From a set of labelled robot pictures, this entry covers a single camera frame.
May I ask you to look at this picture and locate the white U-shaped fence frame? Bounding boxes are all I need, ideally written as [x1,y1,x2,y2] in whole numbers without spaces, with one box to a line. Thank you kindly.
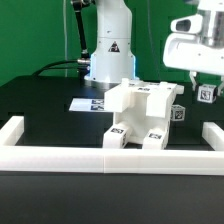
[0,116,224,176]

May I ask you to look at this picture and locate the black cable bundle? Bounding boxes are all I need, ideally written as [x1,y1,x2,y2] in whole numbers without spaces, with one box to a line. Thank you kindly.
[31,59,91,77]

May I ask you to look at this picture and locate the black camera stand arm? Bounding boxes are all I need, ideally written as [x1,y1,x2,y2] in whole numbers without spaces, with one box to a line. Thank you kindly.
[71,0,90,80]

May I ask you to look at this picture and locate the white chair seat piece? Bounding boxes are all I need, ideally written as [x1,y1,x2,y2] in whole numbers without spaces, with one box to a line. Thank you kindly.
[113,99,171,145]

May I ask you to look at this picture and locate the white marker sheet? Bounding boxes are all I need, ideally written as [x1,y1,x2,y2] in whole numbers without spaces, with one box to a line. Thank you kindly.
[69,98,104,112]

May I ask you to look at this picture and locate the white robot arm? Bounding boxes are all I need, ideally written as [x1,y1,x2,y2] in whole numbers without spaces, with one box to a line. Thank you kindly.
[84,0,224,91]

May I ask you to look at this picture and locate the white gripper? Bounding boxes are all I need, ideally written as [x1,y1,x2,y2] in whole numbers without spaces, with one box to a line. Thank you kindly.
[163,13,224,96]

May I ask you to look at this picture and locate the white chair back piece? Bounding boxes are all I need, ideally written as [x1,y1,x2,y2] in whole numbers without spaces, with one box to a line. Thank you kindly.
[104,79,184,118]

